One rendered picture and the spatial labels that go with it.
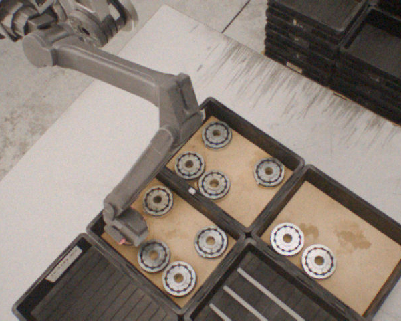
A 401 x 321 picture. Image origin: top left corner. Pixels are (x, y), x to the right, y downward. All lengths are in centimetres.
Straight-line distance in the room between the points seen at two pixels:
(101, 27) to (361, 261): 106
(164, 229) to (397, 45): 151
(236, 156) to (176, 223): 30
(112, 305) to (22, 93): 178
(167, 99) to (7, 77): 227
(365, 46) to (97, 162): 139
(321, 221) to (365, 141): 42
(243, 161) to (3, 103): 180
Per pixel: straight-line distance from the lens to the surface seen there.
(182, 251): 152
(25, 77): 309
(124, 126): 188
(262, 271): 150
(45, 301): 161
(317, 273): 148
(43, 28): 122
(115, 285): 154
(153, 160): 107
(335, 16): 243
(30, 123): 290
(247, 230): 142
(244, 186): 158
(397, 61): 247
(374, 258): 155
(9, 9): 123
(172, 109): 94
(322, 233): 154
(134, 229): 130
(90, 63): 107
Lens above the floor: 230
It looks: 65 degrees down
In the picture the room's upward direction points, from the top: 11 degrees counter-clockwise
